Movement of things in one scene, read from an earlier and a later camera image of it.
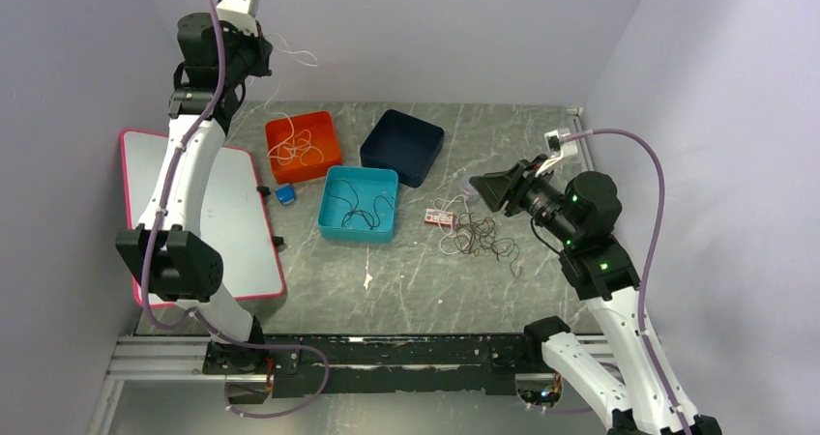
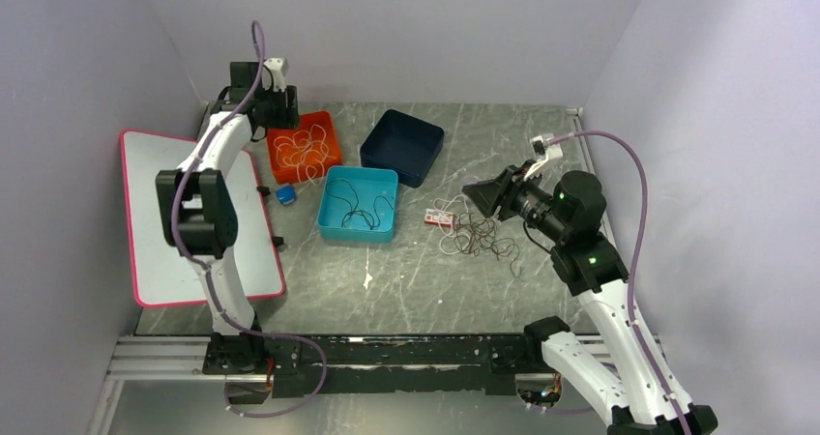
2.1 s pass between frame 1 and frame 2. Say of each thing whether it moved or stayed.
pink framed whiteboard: stayed
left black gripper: moved
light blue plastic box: stayed
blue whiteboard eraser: stayed
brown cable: stayed
